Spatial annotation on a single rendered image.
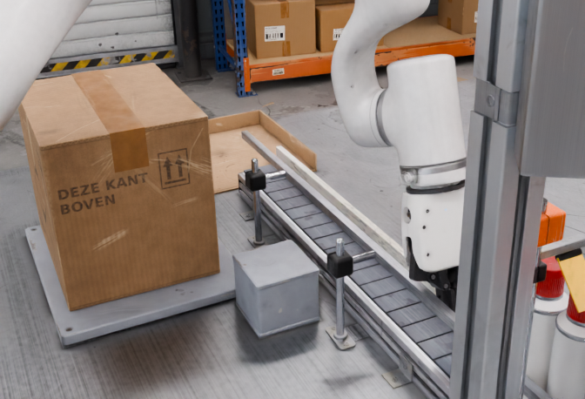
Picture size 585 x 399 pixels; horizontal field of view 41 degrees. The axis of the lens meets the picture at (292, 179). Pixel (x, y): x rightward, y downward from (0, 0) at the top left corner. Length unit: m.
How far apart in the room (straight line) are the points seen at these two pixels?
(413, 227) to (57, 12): 0.48
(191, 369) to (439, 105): 0.49
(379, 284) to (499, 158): 0.60
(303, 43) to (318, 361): 3.67
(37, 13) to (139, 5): 4.21
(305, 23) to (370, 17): 3.71
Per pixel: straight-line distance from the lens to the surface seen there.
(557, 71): 0.54
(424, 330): 1.09
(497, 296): 0.67
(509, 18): 0.58
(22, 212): 1.60
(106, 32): 5.08
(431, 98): 0.96
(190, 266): 1.24
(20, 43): 0.85
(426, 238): 0.98
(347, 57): 0.98
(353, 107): 1.01
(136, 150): 1.13
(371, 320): 1.14
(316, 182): 1.40
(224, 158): 1.71
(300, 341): 1.15
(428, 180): 0.97
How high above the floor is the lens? 1.53
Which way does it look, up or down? 26 degrees down
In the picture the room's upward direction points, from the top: 2 degrees counter-clockwise
